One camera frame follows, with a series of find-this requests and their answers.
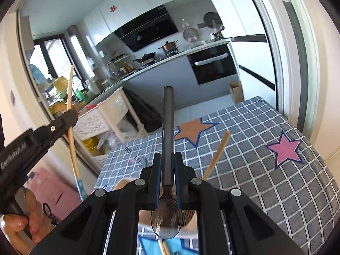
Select black fan strainer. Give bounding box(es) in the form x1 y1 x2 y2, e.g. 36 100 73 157
203 11 223 30

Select copper cooking pot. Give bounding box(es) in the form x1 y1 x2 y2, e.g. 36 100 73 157
159 40 178 54

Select pink star sticker right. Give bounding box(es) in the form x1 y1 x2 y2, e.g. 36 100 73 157
266 130 304 169

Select black range hood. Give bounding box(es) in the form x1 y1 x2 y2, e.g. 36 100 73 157
114 5 178 52

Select grey checked tablecloth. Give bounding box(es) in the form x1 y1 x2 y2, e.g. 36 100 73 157
94 95 337 255

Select pink plastic stool stack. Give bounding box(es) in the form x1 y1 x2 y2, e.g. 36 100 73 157
28 168 81 222

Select round steamer rack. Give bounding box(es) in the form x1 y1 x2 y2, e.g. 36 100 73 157
183 28 199 43

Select beige utensil holder caddy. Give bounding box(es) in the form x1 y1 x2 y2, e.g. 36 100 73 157
113 177 199 239

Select person's left hand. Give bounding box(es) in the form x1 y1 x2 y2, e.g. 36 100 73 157
2 188 55 254

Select black built-in oven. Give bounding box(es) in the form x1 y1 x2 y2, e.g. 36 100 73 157
187 44 237 85

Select white refrigerator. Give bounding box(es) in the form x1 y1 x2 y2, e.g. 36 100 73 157
211 0 277 108

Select orange metal bowl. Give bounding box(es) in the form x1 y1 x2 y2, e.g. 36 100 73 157
52 103 67 118

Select beige plastic storage trolley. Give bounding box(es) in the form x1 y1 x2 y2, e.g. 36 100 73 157
73 88 147 165

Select cardboard box on floor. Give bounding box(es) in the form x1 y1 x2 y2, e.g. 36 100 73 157
229 81 244 104

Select wall light switch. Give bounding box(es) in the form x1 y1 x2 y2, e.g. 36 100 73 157
10 90 16 106

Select white upper kitchen cabinets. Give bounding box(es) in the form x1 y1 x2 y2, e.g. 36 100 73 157
84 0 173 45

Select black wok on stove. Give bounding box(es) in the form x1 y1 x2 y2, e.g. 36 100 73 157
134 52 156 66

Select blue bamboo chopstick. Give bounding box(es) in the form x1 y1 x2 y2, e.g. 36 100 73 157
67 65 87 201

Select orange star sticker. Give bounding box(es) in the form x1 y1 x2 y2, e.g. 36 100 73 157
174 118 217 148

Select blue star sticker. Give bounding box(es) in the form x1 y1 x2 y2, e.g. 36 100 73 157
136 235 199 255

